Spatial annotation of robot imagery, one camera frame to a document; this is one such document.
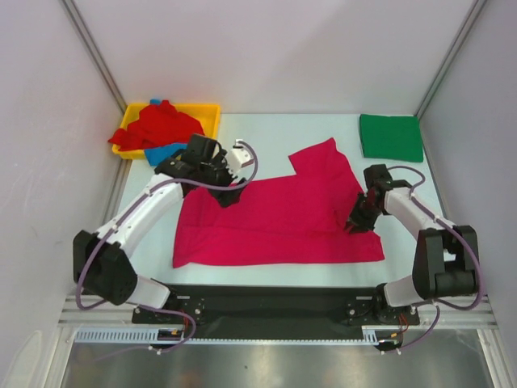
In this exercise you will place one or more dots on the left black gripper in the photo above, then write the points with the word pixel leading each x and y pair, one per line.
pixel 227 198

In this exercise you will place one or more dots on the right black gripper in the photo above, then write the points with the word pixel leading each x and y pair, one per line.
pixel 360 224

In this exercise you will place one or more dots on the magenta t shirt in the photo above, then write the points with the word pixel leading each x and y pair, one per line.
pixel 295 219

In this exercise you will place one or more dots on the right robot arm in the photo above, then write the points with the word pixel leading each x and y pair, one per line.
pixel 446 268

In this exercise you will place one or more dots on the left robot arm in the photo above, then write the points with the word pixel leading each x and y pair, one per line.
pixel 101 260

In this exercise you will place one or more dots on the yellow plastic bin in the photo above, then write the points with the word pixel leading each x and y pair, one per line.
pixel 208 114

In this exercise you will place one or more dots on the blue t shirt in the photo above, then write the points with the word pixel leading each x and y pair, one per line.
pixel 159 155

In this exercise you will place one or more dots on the red t shirt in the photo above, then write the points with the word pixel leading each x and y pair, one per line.
pixel 135 135

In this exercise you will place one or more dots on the folded green t shirt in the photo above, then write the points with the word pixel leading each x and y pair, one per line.
pixel 391 137

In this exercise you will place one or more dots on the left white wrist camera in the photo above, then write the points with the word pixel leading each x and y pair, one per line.
pixel 239 157

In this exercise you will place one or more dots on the slotted cable duct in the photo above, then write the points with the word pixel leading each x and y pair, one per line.
pixel 167 337

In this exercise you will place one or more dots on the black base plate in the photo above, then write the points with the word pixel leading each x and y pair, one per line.
pixel 282 313

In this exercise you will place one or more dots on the aluminium frame rail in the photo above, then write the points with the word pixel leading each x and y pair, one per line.
pixel 482 317

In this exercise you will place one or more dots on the left corner aluminium post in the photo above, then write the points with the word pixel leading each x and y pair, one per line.
pixel 89 43

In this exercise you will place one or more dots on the corner aluminium post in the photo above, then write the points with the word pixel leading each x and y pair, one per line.
pixel 453 51
pixel 89 43

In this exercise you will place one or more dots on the right corner aluminium post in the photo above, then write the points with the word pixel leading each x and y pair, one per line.
pixel 453 51

